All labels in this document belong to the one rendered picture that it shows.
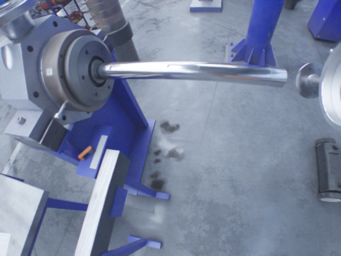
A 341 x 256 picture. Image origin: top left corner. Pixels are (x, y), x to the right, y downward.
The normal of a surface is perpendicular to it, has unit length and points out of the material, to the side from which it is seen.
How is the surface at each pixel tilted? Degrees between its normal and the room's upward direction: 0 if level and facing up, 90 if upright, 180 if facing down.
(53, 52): 23
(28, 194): 0
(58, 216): 0
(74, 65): 63
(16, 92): 45
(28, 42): 90
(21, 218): 0
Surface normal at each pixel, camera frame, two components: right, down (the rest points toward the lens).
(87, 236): -0.11, -0.46
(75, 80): 0.70, 0.39
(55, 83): -0.19, 0.52
